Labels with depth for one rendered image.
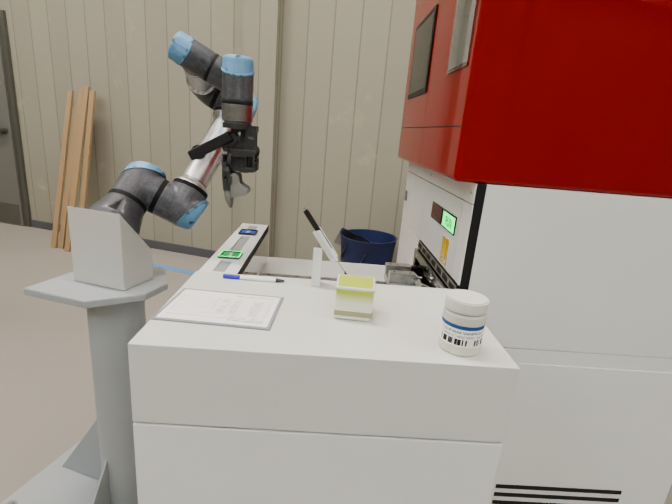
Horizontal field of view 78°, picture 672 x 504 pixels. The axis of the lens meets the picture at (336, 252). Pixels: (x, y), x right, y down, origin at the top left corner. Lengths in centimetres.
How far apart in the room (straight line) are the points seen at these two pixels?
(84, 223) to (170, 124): 306
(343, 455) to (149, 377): 35
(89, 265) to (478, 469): 113
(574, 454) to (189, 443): 103
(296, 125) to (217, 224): 123
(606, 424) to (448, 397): 72
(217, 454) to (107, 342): 72
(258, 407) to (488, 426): 39
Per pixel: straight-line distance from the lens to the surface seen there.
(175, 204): 139
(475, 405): 77
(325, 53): 372
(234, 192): 111
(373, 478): 83
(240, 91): 108
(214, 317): 79
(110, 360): 147
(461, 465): 84
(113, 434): 162
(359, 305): 79
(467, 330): 72
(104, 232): 133
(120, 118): 472
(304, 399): 73
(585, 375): 129
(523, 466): 139
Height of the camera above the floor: 131
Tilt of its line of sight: 16 degrees down
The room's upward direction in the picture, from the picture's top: 5 degrees clockwise
